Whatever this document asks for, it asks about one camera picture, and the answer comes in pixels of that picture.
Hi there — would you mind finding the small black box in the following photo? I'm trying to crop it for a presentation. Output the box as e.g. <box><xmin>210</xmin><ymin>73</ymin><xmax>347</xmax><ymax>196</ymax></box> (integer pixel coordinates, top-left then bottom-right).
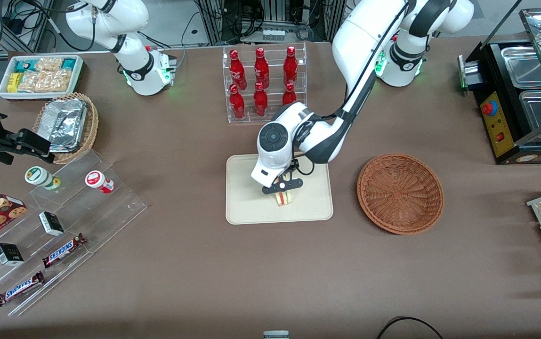
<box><xmin>0</xmin><ymin>243</ymin><xmax>24</xmax><ymax>266</ymax></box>
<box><xmin>39</xmin><ymin>211</ymin><xmax>65</xmax><ymax>237</ymax></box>

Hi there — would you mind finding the cream plastic tray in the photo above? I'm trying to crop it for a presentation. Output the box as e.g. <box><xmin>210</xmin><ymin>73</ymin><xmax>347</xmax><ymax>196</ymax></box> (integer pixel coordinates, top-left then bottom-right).
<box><xmin>226</xmin><ymin>154</ymin><xmax>334</xmax><ymax>225</ymax></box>

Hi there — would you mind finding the white rectangular snack bin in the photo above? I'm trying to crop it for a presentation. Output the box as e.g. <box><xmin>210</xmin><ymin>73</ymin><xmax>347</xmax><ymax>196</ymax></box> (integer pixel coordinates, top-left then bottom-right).
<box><xmin>0</xmin><ymin>54</ymin><xmax>85</xmax><ymax>101</ymax></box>

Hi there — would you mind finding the aluminium foil container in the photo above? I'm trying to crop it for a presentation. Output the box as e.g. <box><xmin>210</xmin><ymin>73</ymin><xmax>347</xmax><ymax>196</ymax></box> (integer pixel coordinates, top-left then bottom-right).
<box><xmin>44</xmin><ymin>98</ymin><xmax>88</xmax><ymax>153</ymax></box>

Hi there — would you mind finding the large clear cracker bag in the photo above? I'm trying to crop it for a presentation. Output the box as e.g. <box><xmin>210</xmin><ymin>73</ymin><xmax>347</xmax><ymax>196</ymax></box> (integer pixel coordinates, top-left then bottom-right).
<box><xmin>18</xmin><ymin>70</ymin><xmax>72</xmax><ymax>93</ymax></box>

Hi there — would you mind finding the brown Snickers bar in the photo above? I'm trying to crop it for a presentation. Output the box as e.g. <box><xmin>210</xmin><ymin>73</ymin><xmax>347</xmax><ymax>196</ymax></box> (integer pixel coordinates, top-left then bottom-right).
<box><xmin>0</xmin><ymin>271</ymin><xmax>46</xmax><ymax>307</ymax></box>
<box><xmin>42</xmin><ymin>233</ymin><xmax>87</xmax><ymax>269</ymax></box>

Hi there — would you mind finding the grey thin cable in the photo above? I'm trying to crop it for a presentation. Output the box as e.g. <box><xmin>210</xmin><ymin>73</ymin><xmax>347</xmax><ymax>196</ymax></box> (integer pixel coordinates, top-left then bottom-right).
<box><xmin>176</xmin><ymin>12</ymin><xmax>205</xmax><ymax>69</ymax></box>

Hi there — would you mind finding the light oval wicker basket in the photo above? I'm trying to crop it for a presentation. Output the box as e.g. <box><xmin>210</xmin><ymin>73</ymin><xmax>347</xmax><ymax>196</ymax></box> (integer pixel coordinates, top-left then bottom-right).
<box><xmin>32</xmin><ymin>92</ymin><xmax>99</xmax><ymax>165</ymax></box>

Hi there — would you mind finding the clear acrylic stepped display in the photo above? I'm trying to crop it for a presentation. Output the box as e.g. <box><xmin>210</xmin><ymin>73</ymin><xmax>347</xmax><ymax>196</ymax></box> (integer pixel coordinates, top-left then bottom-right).
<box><xmin>0</xmin><ymin>148</ymin><xmax>148</xmax><ymax>317</ymax></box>

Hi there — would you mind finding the black hot food display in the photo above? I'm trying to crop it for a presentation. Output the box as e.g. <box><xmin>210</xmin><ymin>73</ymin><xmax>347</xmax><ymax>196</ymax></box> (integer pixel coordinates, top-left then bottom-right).
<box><xmin>458</xmin><ymin>7</ymin><xmax>541</xmax><ymax>165</ymax></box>

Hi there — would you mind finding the aluminium profile frame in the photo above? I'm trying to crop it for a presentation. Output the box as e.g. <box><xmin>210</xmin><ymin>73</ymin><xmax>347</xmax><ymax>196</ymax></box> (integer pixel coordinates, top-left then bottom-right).
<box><xmin>197</xmin><ymin>0</ymin><xmax>347</xmax><ymax>45</ymax></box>

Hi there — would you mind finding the clear acrylic bottle rack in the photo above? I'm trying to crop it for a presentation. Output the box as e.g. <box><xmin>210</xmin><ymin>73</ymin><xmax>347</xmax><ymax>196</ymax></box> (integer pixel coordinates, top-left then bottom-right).
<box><xmin>222</xmin><ymin>41</ymin><xmax>307</xmax><ymax>124</ymax></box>

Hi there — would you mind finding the green lidded white cup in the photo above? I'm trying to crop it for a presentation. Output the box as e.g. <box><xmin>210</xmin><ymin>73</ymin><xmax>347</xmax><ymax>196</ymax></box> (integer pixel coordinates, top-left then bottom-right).
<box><xmin>24</xmin><ymin>166</ymin><xmax>61</xmax><ymax>191</ymax></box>

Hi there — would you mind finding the red lidded white cup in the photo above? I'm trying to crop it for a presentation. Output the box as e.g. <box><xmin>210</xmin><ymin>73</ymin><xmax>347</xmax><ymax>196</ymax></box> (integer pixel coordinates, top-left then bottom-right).
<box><xmin>85</xmin><ymin>170</ymin><xmax>115</xmax><ymax>194</ymax></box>

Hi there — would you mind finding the black cable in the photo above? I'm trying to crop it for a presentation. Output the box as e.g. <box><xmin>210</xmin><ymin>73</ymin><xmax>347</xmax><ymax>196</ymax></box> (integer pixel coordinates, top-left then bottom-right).
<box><xmin>376</xmin><ymin>316</ymin><xmax>445</xmax><ymax>339</ymax></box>

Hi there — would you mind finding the brown round wicker basket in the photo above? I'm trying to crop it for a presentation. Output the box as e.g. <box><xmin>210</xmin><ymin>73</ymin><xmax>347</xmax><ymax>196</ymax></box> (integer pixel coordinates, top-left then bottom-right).
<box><xmin>356</xmin><ymin>153</ymin><xmax>445</xmax><ymax>235</ymax></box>

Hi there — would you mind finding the triangular sandwich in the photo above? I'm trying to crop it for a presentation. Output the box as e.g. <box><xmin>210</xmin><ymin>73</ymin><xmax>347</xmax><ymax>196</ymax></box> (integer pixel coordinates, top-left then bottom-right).
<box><xmin>273</xmin><ymin>190</ymin><xmax>295</xmax><ymax>207</ymax></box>

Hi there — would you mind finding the small clear cracker bag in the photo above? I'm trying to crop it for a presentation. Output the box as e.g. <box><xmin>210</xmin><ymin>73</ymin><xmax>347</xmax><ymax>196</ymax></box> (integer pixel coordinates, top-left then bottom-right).
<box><xmin>35</xmin><ymin>57</ymin><xmax>65</xmax><ymax>73</ymax></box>

